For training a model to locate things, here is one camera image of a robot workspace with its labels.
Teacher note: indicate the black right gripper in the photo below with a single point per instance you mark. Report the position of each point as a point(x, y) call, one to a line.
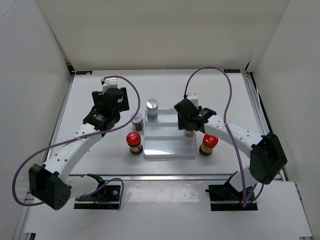
point(182, 124)

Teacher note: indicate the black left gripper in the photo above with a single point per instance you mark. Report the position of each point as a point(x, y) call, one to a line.
point(97, 96)

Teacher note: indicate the short silver-lid jar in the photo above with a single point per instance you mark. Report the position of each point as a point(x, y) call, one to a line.
point(137, 123)
point(189, 133)

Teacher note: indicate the red-lid sauce jar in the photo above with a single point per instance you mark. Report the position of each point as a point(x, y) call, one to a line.
point(134, 142)
point(209, 142)

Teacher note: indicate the tall blue-label shaker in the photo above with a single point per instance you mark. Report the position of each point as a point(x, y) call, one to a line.
point(152, 107)

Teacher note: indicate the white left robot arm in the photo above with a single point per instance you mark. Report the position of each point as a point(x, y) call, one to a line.
point(50, 182)

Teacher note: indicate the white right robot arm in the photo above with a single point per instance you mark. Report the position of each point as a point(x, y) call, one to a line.
point(265, 152)

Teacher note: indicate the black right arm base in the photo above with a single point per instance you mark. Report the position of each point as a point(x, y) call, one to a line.
point(223, 198)

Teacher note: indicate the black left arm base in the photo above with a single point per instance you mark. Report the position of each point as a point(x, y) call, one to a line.
point(108, 196)

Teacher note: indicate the white tiered organizer tray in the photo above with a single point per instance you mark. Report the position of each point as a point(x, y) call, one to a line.
point(164, 140)

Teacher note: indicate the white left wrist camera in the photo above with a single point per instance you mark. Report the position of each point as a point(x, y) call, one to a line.
point(107, 83)

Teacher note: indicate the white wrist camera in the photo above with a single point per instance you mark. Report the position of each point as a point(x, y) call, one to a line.
point(193, 97)
point(107, 83)

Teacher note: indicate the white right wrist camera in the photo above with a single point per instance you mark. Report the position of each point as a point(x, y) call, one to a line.
point(193, 97)

